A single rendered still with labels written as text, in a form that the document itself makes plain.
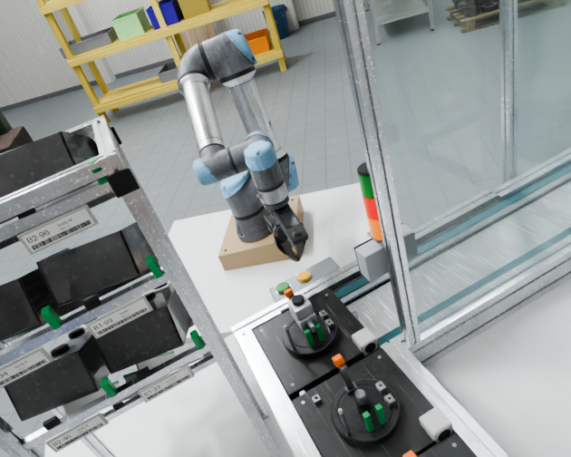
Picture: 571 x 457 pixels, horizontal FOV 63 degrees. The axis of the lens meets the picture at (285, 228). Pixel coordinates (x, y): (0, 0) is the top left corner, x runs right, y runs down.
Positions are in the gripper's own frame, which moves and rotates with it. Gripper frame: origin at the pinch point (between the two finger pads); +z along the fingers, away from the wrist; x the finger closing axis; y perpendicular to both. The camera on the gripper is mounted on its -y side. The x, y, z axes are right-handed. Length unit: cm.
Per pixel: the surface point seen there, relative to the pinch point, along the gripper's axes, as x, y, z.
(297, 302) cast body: 9.0, -22.7, -7.0
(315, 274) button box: -3.3, -0.9, 7.4
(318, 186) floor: -83, 196, 103
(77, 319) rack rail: 43, -43, -43
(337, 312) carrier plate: -0.7, -18.9, 6.4
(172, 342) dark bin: 35, -39, -28
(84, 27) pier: 19, 852, 4
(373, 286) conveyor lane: -15.2, -12.2, 11.5
